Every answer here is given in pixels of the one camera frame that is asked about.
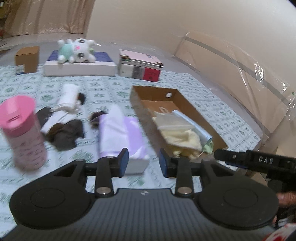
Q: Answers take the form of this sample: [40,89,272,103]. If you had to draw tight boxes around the pink tumbler cup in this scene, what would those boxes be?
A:
[1,95,47,171]

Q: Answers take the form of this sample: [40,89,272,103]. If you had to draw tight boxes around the floral green white tablecloth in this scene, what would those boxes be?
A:
[1,66,261,235]

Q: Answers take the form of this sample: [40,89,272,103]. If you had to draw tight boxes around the green cleaning cloth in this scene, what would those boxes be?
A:
[202,141,214,154]

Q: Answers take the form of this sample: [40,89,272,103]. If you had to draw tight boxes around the white blue flat box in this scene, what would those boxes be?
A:
[43,50,116,76]

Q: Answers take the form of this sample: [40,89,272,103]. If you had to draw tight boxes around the white fashion sock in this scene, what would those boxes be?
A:
[50,83,79,113]

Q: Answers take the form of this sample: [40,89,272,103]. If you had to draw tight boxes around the plastic wrapped headboard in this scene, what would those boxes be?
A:
[175,32,295,139]

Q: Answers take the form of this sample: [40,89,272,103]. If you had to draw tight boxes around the stack of books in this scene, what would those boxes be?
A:
[118,49,164,82]

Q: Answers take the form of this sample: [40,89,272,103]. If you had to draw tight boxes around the person right hand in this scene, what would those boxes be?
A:
[277,192,296,207]

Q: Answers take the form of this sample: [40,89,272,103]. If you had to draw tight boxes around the purple tissue pack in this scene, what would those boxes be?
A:
[98,104,149,175]

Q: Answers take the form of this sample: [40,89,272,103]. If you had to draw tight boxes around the brown fuzzy sock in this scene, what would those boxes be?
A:
[89,110,107,129]

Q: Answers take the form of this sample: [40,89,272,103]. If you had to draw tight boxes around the yellow towel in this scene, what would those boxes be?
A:
[152,106,203,159]

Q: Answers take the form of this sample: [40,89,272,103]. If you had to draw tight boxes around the dark grey sock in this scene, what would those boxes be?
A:
[36,107,84,151]

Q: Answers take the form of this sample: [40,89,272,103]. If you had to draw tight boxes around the white bunny plush toy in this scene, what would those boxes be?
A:
[57,38,96,64]

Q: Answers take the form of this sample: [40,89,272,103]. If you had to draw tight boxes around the black red round pad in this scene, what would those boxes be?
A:
[77,92,86,105]

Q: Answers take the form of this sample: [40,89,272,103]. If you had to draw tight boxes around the small brown cardboard box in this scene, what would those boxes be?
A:
[15,46,40,75]

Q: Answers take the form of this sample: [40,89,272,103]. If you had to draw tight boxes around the beige curtain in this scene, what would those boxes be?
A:
[1,1,94,37]

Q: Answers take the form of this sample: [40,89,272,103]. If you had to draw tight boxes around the brown cardboard tray box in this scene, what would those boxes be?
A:
[130,86,228,160]

